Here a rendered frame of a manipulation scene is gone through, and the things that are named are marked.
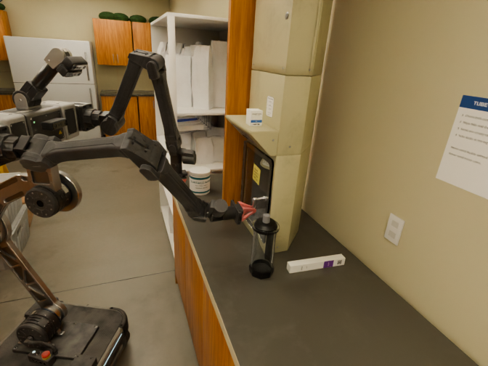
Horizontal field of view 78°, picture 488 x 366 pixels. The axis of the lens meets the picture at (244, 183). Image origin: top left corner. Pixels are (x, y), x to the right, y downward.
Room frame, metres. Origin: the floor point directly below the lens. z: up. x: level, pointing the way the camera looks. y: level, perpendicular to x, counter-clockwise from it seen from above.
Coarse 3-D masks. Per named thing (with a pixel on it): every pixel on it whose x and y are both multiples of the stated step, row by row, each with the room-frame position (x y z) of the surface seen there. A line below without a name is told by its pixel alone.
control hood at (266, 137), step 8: (232, 120) 1.30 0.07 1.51; (240, 120) 1.30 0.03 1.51; (240, 128) 1.22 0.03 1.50; (248, 128) 1.16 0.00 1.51; (256, 128) 1.17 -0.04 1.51; (264, 128) 1.18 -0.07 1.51; (272, 128) 1.19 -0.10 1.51; (256, 136) 1.11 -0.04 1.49; (264, 136) 1.12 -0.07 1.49; (272, 136) 1.13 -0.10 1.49; (256, 144) 1.20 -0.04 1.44; (264, 144) 1.12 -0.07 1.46; (272, 144) 1.14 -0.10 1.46; (272, 152) 1.14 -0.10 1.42
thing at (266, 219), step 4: (264, 216) 1.02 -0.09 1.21; (268, 216) 1.01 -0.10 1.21; (256, 220) 1.03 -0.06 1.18; (260, 220) 1.03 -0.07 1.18; (264, 220) 1.01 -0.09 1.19; (268, 220) 1.01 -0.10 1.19; (272, 220) 1.04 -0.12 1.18; (256, 224) 1.01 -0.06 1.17; (260, 224) 1.00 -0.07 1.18; (264, 224) 1.00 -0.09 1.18; (268, 224) 1.00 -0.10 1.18; (272, 224) 1.01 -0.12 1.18; (276, 224) 1.02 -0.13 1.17; (260, 228) 0.99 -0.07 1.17; (264, 228) 0.99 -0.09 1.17; (268, 228) 0.99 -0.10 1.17; (272, 228) 0.99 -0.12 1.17
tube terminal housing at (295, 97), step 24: (264, 72) 1.31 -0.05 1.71; (264, 96) 1.29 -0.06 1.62; (288, 96) 1.15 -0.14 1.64; (312, 96) 1.25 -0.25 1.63; (264, 120) 1.27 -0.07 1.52; (288, 120) 1.16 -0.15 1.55; (312, 120) 1.32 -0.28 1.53; (288, 144) 1.16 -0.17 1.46; (288, 168) 1.17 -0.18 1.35; (288, 192) 1.17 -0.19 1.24; (288, 216) 1.18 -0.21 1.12; (288, 240) 1.19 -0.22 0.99
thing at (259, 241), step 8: (256, 232) 1.00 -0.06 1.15; (264, 232) 0.97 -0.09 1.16; (256, 240) 0.99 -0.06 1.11; (264, 240) 0.98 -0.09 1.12; (272, 240) 0.99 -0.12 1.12; (256, 248) 0.99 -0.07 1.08; (264, 248) 0.98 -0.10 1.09; (272, 248) 1.00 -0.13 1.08; (256, 256) 0.99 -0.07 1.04; (264, 256) 0.98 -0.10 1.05; (272, 256) 1.00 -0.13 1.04; (256, 264) 0.99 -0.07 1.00; (264, 264) 0.98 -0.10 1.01; (272, 264) 1.01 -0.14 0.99; (264, 272) 0.98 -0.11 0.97
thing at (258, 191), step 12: (252, 156) 1.34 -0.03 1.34; (264, 156) 1.22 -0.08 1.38; (252, 168) 1.33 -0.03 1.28; (264, 168) 1.21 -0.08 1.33; (252, 180) 1.32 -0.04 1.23; (264, 180) 1.20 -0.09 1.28; (252, 192) 1.31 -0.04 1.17; (264, 192) 1.19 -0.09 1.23; (264, 204) 1.18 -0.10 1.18; (252, 216) 1.29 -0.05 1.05
